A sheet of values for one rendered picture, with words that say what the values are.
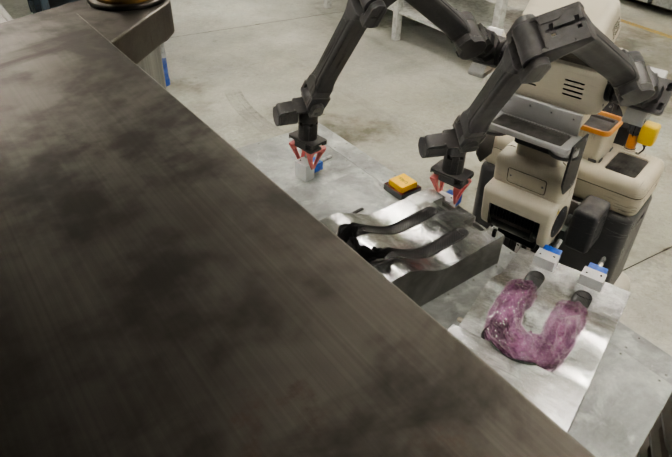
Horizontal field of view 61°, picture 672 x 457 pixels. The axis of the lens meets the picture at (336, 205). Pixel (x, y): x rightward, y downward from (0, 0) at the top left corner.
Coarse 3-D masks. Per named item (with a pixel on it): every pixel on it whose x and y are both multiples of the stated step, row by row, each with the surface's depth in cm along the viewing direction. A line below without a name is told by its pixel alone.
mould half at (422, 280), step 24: (432, 192) 155; (336, 216) 137; (360, 216) 143; (384, 216) 147; (456, 216) 146; (360, 240) 130; (384, 240) 133; (408, 240) 139; (432, 240) 139; (480, 240) 138; (384, 264) 124; (408, 264) 125; (432, 264) 131; (456, 264) 133; (480, 264) 140; (408, 288) 125; (432, 288) 131
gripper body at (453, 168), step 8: (440, 160) 160; (448, 160) 152; (456, 160) 151; (464, 160) 152; (432, 168) 156; (440, 168) 156; (448, 168) 153; (456, 168) 152; (464, 168) 157; (448, 176) 153; (456, 176) 153; (464, 176) 153; (472, 176) 155
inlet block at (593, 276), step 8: (592, 264) 135; (600, 264) 136; (584, 272) 131; (592, 272) 131; (600, 272) 131; (584, 280) 131; (592, 280) 129; (600, 280) 129; (592, 288) 130; (600, 288) 129
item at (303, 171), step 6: (330, 156) 181; (300, 162) 173; (306, 162) 173; (318, 162) 176; (300, 168) 173; (306, 168) 172; (318, 168) 176; (300, 174) 175; (306, 174) 173; (312, 174) 175; (306, 180) 174
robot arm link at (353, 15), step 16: (352, 0) 129; (352, 16) 130; (368, 16) 125; (336, 32) 137; (352, 32) 134; (336, 48) 138; (352, 48) 140; (320, 64) 146; (336, 64) 144; (304, 80) 155; (320, 80) 148; (304, 96) 157; (320, 96) 153
